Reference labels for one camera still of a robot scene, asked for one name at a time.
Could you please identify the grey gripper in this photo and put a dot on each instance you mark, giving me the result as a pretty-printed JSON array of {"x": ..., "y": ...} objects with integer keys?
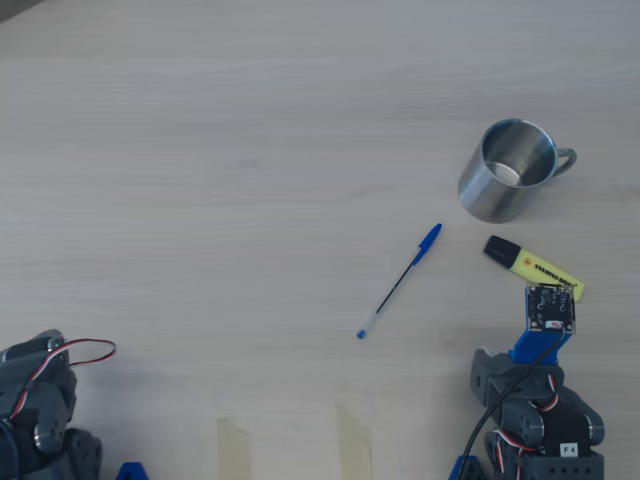
[{"x": 484, "y": 376}]

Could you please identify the blue cap ballpoint pen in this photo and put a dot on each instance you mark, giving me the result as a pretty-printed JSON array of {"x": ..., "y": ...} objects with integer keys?
[{"x": 400, "y": 280}]

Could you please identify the grey idle robot arm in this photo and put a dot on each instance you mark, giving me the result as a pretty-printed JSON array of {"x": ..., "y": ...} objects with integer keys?
[{"x": 45, "y": 400}]

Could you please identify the blue plastic base clamp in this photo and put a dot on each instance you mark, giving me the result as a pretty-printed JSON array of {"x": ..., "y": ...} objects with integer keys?
[
  {"x": 132, "y": 472},
  {"x": 456, "y": 471}
]

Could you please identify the yellow highlighter with black cap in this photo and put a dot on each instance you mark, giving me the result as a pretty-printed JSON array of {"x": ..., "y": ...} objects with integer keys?
[{"x": 525, "y": 262}]

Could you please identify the long beige tape strip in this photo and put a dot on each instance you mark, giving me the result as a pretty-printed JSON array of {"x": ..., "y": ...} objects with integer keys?
[{"x": 354, "y": 445}]

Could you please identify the silver steel mug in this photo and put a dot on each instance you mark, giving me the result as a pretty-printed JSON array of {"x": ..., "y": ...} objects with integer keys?
[{"x": 480, "y": 195}]

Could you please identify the short beige tape strip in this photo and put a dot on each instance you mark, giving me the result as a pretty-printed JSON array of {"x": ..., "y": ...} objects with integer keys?
[{"x": 234, "y": 450}]

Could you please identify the camera board on blue mount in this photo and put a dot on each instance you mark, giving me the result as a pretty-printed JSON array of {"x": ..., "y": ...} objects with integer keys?
[{"x": 550, "y": 305}]

